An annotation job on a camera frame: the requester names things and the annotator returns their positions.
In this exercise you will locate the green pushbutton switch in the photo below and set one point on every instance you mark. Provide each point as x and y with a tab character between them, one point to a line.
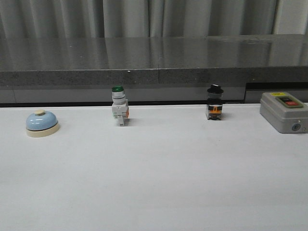
120	108

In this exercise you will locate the grey curtain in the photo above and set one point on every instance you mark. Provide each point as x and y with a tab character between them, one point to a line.
150	18

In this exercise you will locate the grey stone counter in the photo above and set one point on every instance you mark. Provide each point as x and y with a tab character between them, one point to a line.
82	71

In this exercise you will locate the blue and cream call bell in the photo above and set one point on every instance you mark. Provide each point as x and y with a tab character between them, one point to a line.
41	123

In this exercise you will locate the black selector switch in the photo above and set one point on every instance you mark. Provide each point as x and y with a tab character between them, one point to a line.
214	102

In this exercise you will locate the grey pushbutton switch box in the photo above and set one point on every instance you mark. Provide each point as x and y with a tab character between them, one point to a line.
284	112

